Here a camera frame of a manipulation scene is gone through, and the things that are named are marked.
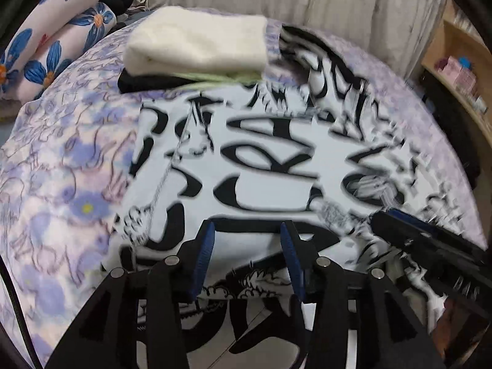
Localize right hand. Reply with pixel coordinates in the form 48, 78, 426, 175
431, 297, 491, 368

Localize wooden bookshelf unit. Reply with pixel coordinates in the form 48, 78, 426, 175
420, 0, 491, 171

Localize pink blue flower rolled quilt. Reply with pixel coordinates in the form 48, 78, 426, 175
1, 0, 109, 98

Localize pink storage boxes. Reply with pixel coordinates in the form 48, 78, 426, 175
434, 56, 478, 97

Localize black folded garment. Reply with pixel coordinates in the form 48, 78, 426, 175
117, 68, 204, 94

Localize light green folded garment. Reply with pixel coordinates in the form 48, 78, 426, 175
173, 72, 263, 84

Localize cream folded fleece garment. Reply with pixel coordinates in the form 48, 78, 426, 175
123, 6, 268, 76

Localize purple floral bed blanket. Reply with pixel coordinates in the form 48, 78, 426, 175
1, 20, 486, 368

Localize black white graffiti print jacket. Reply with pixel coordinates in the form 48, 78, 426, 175
99, 24, 478, 358

